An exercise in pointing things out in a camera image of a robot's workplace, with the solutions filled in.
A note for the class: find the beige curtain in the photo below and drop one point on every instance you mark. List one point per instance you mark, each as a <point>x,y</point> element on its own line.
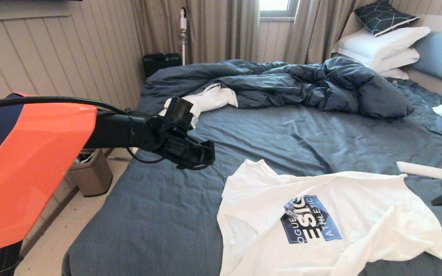
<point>213,30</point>
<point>317,34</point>

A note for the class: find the black suitcase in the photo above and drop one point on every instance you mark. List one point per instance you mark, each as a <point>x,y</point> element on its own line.
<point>161,63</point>

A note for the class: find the brown trash bin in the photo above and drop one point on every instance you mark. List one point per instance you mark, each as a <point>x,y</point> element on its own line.
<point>94,176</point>

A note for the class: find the window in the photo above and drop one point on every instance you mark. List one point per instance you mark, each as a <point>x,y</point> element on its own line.
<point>276,5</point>

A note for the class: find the dark patterned pillow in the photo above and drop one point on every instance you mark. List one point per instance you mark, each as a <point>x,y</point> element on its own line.
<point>384,17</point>

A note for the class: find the white t-shirt blue print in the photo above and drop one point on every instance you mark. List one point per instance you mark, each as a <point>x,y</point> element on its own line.
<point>359,237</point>

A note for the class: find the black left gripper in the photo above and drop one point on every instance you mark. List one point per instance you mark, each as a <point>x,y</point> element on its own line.
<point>190,153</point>

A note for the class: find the blue bed with headboard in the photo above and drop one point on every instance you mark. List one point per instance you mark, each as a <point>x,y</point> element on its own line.
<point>282,138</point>

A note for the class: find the white stick vacuum cleaner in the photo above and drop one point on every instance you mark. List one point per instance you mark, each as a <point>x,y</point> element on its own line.
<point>183,38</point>

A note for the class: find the beige bed headboard frame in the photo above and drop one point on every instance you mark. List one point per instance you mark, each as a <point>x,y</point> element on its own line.
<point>436,85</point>

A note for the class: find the dark blue crumpled duvet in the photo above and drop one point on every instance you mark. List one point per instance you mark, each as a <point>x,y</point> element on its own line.
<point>282,83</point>

